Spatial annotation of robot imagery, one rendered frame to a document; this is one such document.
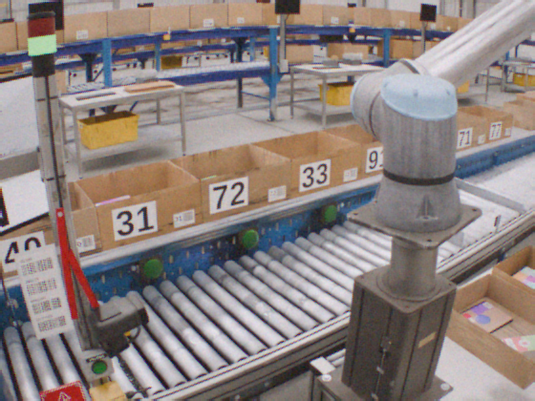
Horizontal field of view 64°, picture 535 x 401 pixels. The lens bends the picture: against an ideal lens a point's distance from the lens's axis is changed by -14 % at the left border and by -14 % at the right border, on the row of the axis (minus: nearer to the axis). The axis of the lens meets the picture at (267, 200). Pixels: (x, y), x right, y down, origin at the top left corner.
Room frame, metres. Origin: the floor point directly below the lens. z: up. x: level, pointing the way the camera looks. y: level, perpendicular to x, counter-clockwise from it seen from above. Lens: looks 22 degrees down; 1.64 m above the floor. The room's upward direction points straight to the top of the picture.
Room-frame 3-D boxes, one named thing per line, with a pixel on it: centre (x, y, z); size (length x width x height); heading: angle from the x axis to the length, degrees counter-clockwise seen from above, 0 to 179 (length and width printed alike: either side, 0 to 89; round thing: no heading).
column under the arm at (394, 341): (0.90, -0.31, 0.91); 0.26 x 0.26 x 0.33; 32
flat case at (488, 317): (1.14, -0.67, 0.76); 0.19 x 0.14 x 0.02; 117
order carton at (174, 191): (1.61, 0.47, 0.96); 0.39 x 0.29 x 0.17; 126
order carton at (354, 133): (2.29, -0.48, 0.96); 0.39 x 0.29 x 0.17; 126
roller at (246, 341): (1.27, 0.16, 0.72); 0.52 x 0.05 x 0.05; 36
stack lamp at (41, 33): (0.78, 0.39, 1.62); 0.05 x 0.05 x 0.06
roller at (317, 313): (1.42, -0.05, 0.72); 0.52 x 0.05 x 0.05; 36
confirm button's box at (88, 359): (0.75, 0.36, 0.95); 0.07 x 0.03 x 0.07; 126
